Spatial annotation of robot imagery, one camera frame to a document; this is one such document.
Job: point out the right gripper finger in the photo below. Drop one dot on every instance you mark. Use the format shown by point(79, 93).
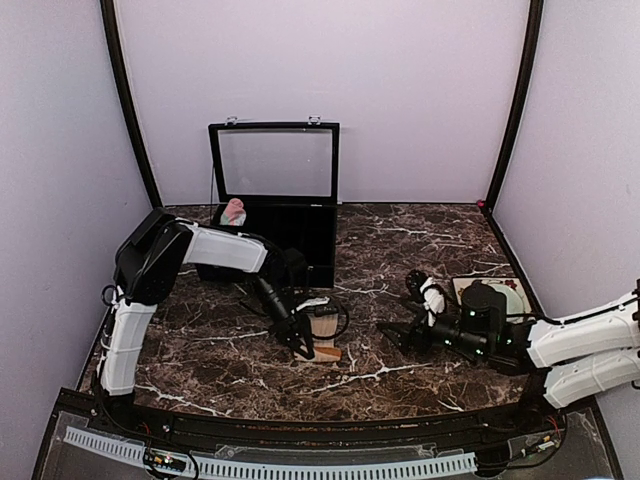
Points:
point(399, 334)
point(419, 333)

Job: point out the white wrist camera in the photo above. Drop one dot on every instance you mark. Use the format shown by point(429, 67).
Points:
point(318, 307)
point(433, 296)

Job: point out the white slotted cable duct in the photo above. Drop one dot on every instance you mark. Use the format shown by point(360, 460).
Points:
point(236, 462)

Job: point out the left green circuit board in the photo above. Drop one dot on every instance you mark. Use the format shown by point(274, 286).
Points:
point(163, 461)

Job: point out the black display case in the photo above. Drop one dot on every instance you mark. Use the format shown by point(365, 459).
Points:
point(286, 175)

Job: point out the black front rail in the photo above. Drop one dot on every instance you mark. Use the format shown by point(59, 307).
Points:
point(481, 428)

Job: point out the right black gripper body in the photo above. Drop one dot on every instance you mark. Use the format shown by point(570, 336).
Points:
point(476, 345)

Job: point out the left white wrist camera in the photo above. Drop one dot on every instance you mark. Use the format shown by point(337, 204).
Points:
point(318, 307)

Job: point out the black frame post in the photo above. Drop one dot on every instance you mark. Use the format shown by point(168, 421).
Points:
point(126, 99)
point(524, 74)

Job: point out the right black frame post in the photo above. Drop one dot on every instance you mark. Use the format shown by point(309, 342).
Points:
point(524, 74)

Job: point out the pink patterned sock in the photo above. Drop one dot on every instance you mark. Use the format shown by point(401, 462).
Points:
point(234, 213)

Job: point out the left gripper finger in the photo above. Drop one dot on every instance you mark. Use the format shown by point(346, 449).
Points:
point(298, 347)
point(307, 336)

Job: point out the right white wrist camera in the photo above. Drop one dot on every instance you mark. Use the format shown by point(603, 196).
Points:
point(433, 296)

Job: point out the floral square coaster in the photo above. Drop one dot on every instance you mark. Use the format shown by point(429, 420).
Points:
point(459, 284)

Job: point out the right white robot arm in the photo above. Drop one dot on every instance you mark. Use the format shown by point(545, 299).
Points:
point(574, 356)

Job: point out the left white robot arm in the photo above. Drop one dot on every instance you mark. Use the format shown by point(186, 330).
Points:
point(147, 266)

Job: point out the striped beige sock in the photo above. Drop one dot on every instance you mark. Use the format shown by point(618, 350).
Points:
point(324, 349)

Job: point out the left black frame post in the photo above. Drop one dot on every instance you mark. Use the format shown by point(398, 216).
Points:
point(126, 99)

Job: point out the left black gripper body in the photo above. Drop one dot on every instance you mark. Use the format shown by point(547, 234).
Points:
point(267, 292)

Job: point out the right circuit board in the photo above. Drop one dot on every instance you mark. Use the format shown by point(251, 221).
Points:
point(540, 445)

